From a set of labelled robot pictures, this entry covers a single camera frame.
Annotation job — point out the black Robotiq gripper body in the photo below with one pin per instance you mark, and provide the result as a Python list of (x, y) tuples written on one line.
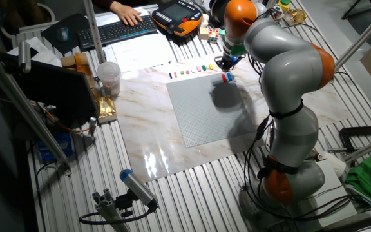
[(229, 59)]

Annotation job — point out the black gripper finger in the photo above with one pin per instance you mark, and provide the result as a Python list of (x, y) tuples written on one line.
[(223, 66), (230, 67)]

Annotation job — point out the long blue Lego brick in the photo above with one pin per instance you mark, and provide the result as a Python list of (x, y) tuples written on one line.
[(229, 77)]

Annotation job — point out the long red Lego brick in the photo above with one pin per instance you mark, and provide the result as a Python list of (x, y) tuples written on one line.
[(224, 78)]

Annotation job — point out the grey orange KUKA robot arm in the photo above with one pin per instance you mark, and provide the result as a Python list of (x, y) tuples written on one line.
[(288, 71)]

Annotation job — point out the person's dark sleeved forearm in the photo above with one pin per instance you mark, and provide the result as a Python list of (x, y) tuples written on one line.
[(103, 3)]

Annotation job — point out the grey Lego baseplate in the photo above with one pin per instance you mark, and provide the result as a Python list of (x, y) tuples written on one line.
[(201, 109)]

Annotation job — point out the person's hand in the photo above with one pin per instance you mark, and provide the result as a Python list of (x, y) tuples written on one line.
[(127, 14)]

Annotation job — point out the Rubik's cube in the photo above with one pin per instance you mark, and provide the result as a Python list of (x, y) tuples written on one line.
[(213, 36)]

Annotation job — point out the plain wooden cube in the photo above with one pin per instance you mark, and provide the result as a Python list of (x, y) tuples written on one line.
[(204, 33)]

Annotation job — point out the white rounded figurine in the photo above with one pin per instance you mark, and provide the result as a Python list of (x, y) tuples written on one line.
[(205, 20)]

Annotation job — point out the black filament spool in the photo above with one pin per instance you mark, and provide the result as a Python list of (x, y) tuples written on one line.
[(217, 9)]

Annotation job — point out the grey button box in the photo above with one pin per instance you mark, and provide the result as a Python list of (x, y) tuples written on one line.
[(279, 13)]

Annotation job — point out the black orange teach pendant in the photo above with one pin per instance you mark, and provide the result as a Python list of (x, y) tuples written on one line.
[(176, 14)]

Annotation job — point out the yellow box with green button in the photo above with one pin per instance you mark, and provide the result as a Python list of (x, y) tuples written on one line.
[(283, 4)]

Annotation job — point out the crinkled gold foil object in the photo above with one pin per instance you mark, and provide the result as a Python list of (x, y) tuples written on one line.
[(295, 16)]

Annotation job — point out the printed paper sheet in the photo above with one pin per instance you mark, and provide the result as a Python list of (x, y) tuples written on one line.
[(140, 51)]

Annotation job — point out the marble pattern mat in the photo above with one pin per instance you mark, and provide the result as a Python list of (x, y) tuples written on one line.
[(147, 129)]

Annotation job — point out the black computer keyboard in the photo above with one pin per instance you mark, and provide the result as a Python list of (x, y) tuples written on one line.
[(118, 32)]

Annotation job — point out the translucent plastic cup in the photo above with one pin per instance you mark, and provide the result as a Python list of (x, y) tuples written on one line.
[(109, 79)]

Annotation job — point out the gold foil bag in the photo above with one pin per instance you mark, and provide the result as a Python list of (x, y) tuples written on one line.
[(106, 109)]

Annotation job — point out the white paper stack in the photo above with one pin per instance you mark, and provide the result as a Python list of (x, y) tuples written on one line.
[(108, 17)]

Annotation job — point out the long slanted aluminium profile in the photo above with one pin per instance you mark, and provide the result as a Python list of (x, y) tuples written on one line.
[(362, 35)]

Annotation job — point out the brown packing tape roll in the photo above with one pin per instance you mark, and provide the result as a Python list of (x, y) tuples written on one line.
[(81, 62)]

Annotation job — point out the small metal connector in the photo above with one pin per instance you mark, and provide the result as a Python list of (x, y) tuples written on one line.
[(92, 125)]

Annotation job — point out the white paper roll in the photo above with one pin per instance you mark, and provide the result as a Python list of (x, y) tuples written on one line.
[(337, 164)]

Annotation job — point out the black chair base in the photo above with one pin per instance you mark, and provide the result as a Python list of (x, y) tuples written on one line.
[(366, 8)]

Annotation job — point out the black mouse pad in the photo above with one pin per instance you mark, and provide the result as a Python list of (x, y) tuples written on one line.
[(76, 25)]

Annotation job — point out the small cardboard box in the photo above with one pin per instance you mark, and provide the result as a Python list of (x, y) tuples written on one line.
[(68, 61)]

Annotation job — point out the dark computer mouse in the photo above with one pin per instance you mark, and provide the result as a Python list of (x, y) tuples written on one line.
[(63, 34)]

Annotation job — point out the black monitor panel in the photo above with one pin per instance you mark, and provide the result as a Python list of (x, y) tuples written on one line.
[(53, 87)]

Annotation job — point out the green cloth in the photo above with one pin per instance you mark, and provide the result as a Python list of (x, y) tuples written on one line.
[(369, 177)]

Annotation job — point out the loose white papers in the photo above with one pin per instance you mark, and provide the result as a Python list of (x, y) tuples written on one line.
[(43, 56)]

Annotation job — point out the white rimmed bin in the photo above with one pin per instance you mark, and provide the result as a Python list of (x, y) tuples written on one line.
[(47, 11)]

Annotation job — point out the blue packet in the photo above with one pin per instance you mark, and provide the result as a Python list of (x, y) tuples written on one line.
[(56, 146)]

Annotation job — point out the aluminium profile stub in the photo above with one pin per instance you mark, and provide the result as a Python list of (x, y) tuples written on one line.
[(108, 212)]

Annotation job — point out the green wrist mount plate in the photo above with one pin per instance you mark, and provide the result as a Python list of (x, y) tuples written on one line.
[(238, 50)]

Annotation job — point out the short aluminium post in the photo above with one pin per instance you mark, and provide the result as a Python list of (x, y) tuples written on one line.
[(270, 3)]

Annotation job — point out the aluminium frame post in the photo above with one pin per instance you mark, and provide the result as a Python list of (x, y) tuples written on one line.
[(92, 29)]

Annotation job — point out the silver camera with blue cap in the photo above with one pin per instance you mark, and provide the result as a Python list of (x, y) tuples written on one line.
[(137, 187)]

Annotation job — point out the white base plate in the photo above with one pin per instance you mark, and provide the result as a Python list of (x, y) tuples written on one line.
[(337, 196)]

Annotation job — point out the black camera clamp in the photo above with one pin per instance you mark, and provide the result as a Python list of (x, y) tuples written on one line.
[(124, 203)]

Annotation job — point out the silver bar camera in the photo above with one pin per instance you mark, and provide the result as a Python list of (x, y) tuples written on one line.
[(24, 56)]

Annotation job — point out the slanted aluminium frame bar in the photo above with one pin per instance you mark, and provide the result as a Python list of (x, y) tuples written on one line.
[(27, 109)]

